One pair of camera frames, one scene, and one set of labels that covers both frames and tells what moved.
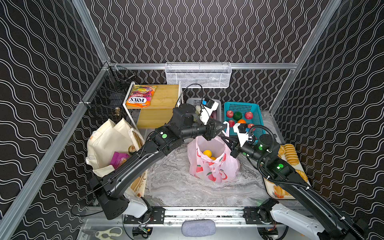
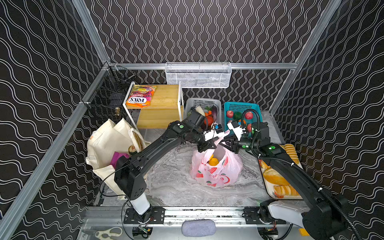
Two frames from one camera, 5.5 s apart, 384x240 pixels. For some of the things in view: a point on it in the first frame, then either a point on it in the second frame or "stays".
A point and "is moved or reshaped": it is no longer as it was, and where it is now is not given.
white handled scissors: [108, 233] stays
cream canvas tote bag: [108, 138] stays
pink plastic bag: [211, 160] is moved or reshaped
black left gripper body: [210, 130] -> [205, 144]
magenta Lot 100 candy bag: [118, 158] stays
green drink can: [132, 150] stays
